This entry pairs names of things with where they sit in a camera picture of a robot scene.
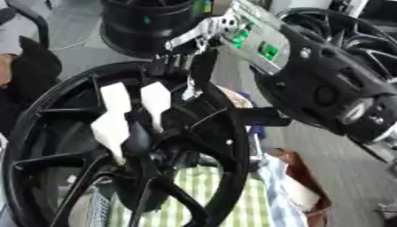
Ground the black spoked wheel with thin spokes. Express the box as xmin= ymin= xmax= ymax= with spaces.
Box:
xmin=276 ymin=7 xmax=397 ymax=87

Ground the brown cardboard box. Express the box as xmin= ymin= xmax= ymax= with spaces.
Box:
xmin=277 ymin=151 xmax=334 ymax=227

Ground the person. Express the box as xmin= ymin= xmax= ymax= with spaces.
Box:
xmin=0 ymin=35 xmax=66 ymax=136

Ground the large black spoked wheel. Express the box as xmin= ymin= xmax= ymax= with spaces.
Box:
xmin=1 ymin=60 xmax=253 ymax=227

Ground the black wheel rim barrel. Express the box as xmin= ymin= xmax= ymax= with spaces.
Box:
xmin=97 ymin=0 xmax=222 ymax=59

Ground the black chair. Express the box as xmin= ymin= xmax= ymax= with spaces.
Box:
xmin=0 ymin=0 xmax=51 ymax=50

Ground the black clamp bar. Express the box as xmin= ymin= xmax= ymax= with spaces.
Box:
xmin=226 ymin=106 xmax=293 ymax=128

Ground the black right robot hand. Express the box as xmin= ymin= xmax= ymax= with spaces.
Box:
xmin=149 ymin=27 xmax=223 ymax=90

